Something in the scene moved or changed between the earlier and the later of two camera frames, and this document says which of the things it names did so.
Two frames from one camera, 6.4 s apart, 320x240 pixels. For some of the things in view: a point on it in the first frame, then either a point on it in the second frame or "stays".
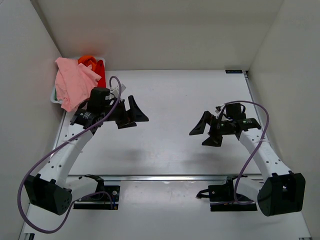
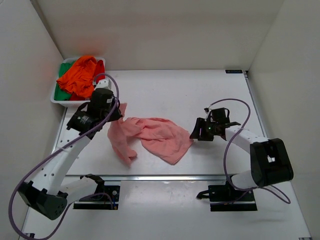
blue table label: [234, 71] stays
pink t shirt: [74, 81] -> [162, 139]
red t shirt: [100, 69] stays
